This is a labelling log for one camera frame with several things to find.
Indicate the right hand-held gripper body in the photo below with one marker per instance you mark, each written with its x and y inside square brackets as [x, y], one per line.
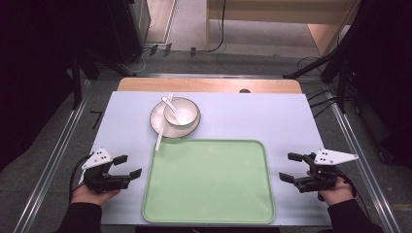
[319, 181]

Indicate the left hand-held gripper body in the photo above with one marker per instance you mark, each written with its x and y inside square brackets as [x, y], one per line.
[101, 181]

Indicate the person's left hand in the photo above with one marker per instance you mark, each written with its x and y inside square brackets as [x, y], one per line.
[86, 195]

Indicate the person's right hand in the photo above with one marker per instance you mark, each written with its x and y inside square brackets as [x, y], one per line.
[337, 194]

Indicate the white chopstick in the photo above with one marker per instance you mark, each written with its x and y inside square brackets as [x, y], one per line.
[161, 131]
[159, 137]

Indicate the pale table mat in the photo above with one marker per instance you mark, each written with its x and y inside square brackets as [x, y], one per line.
[259, 116]

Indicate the white ceramic plate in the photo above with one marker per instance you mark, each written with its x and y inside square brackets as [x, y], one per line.
[156, 118]

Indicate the white ceramic spoon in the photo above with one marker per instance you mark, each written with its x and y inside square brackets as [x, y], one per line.
[171, 108]

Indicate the green plastic tray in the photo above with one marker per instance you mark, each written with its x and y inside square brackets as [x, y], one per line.
[210, 184]

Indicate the white ceramic bowl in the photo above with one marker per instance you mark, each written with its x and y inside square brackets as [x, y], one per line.
[189, 113]

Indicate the black metal stand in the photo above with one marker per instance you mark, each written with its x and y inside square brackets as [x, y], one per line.
[76, 81]

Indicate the black tripod stand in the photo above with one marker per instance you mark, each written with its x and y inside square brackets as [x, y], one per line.
[311, 66]

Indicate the wooden table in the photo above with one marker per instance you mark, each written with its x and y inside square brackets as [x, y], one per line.
[194, 84]

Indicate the black cabinet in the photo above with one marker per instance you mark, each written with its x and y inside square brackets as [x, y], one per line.
[126, 29]

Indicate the light wooden bench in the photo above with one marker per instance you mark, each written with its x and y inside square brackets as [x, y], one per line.
[275, 14]

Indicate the aluminium floor rail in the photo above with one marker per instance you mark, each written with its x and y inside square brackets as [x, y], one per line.
[57, 152]
[346, 129]

